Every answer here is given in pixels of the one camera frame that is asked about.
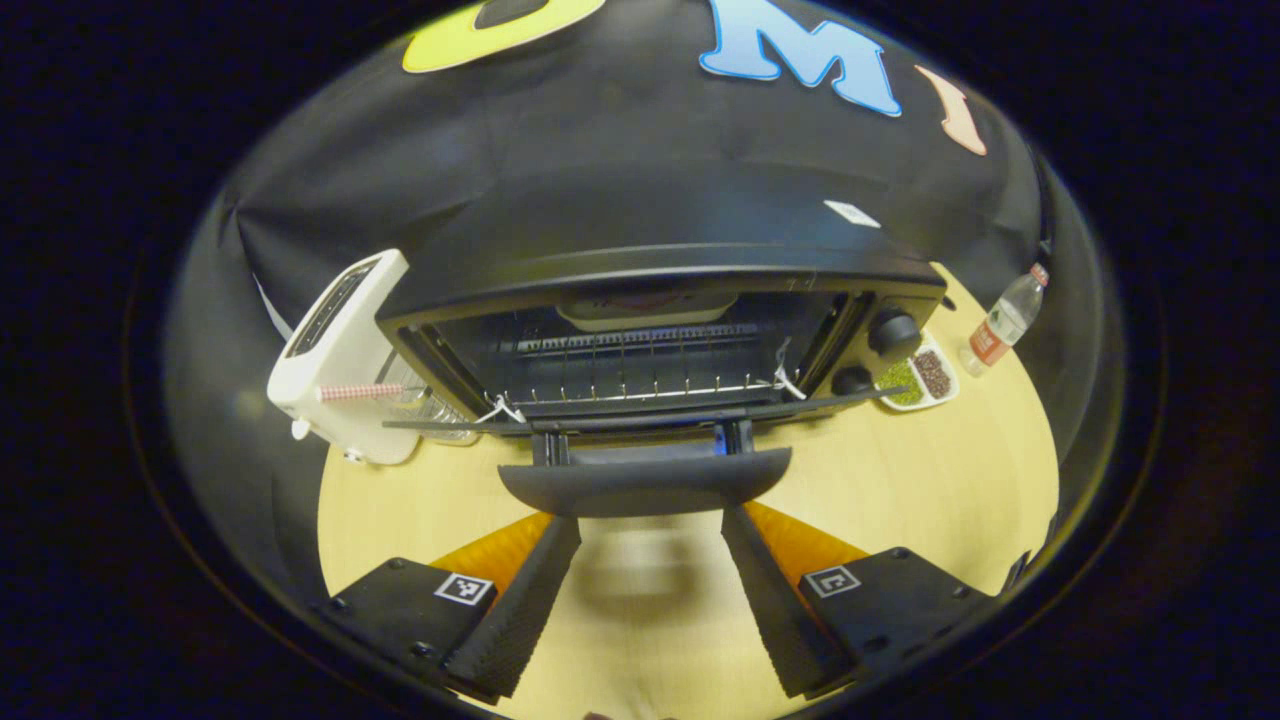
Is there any divided white bean dish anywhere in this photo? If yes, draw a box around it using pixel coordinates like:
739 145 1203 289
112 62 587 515
874 334 962 413

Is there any white toaster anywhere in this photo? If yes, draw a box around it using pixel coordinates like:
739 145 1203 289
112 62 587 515
266 248 423 467

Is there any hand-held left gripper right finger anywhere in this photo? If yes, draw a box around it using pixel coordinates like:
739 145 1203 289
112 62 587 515
720 502 989 700

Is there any clear drinking glass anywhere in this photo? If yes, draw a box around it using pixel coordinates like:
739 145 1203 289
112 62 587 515
395 370 482 447

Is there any clear plastic water bottle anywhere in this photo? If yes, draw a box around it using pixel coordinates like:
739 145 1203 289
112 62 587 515
959 262 1052 379

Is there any black electric oven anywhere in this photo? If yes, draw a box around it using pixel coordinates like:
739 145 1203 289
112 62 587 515
377 163 950 520

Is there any black backdrop cloth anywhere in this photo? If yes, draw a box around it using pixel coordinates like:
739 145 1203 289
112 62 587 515
165 0 1101 601

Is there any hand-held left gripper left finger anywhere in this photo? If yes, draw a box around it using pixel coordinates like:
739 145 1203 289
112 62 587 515
318 513 583 701

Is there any square cream plate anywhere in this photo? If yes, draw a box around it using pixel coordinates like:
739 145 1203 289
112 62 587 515
555 291 740 333

